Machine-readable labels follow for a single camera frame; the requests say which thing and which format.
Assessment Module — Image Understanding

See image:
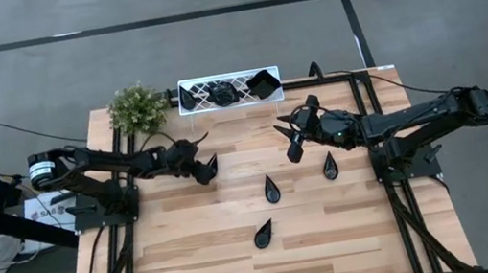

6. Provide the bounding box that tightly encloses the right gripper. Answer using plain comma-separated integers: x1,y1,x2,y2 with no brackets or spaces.
270,99,368,168

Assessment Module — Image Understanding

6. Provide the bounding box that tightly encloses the white wire shelf rack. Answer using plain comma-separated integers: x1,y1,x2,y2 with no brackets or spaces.
174,63,289,135

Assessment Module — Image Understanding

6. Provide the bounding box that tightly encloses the black floor cable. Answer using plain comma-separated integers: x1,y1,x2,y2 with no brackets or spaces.
0,102,88,155

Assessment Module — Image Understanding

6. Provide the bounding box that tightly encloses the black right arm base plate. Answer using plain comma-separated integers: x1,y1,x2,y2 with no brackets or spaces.
368,136,445,186

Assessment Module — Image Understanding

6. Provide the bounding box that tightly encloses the white cardboard box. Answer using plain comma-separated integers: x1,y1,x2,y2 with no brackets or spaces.
14,187,85,256

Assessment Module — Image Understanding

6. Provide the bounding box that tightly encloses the black square cup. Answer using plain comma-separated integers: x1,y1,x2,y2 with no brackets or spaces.
244,66,284,102

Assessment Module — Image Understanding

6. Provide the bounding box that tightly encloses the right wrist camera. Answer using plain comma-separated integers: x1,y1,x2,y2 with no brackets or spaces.
303,93,321,114

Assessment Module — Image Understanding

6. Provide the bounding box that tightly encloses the black teardrop plate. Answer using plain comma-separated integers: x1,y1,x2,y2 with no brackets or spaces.
319,150,340,183
177,84,198,114
204,151,222,182
262,172,283,206
250,217,277,251

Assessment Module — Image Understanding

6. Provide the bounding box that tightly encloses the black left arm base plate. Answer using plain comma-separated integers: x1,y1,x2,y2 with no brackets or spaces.
68,183,145,234

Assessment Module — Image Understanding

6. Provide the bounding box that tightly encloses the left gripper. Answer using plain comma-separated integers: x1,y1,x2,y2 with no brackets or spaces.
160,130,219,193

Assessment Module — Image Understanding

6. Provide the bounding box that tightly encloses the black metal table frame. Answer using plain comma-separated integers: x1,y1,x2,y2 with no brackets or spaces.
40,55,483,273

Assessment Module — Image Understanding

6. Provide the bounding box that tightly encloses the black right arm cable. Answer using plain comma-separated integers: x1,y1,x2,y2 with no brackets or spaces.
325,53,456,113

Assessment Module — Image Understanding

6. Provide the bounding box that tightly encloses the green plant in black pot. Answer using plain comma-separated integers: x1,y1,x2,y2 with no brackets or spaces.
102,77,173,142

